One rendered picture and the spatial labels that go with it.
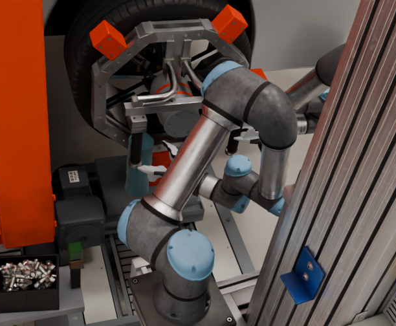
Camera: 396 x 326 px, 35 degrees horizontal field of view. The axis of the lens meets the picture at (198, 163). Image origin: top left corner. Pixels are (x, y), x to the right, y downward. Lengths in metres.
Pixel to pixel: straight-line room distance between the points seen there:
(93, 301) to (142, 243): 1.03
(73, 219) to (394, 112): 1.61
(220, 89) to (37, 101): 0.50
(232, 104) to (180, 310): 0.53
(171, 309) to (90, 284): 1.00
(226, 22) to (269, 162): 0.63
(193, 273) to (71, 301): 0.71
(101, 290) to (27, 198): 0.73
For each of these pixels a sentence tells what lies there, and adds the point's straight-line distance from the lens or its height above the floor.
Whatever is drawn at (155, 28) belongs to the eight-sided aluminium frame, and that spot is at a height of 1.09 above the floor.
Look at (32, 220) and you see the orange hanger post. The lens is 2.08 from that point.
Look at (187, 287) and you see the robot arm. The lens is 1.56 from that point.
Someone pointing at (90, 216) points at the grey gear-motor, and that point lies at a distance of 2.40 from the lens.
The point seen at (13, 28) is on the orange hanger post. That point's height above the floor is 1.37.
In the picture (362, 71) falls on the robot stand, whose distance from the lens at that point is 1.03.
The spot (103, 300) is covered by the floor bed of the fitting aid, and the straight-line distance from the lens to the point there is 2.57.
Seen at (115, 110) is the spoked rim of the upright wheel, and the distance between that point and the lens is 2.40.
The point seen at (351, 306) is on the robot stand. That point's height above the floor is 1.29.
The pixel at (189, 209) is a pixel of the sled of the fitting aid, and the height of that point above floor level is 0.15.
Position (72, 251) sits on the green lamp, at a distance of 1.98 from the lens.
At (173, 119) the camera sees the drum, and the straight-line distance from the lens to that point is 2.10.
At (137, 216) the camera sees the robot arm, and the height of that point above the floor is 1.04.
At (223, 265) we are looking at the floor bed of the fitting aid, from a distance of 2.72.
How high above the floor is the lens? 2.26
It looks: 45 degrees down
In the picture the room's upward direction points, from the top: 10 degrees clockwise
